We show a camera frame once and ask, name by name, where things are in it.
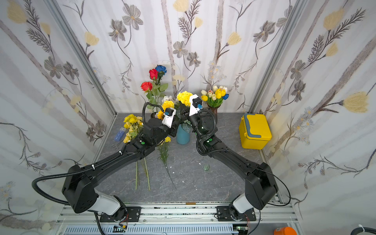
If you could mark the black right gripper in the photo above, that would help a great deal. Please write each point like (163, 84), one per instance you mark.
(186, 112)

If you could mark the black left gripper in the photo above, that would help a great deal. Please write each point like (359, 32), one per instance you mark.
(174, 129)

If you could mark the single yellow marigold stem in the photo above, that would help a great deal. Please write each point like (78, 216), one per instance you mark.
(163, 149)

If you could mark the teal vase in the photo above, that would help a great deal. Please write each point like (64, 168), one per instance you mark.
(182, 136)

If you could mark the yellow rose bunch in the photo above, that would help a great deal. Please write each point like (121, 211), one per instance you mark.
(134, 125)

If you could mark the yellow poppy flower stem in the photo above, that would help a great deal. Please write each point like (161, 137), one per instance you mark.
(136, 176)

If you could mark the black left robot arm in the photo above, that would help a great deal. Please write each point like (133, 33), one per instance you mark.
(80, 182)

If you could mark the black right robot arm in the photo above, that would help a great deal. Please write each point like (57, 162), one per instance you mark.
(260, 182)

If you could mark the dark glass vase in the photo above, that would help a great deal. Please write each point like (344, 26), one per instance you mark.
(214, 110)

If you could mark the yellow marigold bouquet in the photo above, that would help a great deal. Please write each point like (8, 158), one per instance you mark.
(168, 102)

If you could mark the mixed tulip sunflower bouquet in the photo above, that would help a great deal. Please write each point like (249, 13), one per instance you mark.
(215, 97)

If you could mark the red rose bouquet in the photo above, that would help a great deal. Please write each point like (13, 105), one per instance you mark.
(154, 89)

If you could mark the blue pill organizer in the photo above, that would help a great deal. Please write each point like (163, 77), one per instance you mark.
(120, 135)

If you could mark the small metal scissors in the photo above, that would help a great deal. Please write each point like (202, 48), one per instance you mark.
(115, 146)

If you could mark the yellow lidded box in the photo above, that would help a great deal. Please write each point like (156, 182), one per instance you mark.
(254, 131)

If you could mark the orange object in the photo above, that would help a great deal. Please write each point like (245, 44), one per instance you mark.
(285, 231)

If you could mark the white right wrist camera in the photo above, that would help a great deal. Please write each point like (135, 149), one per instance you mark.
(196, 105)

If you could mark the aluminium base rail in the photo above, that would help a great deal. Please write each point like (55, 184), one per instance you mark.
(199, 218)

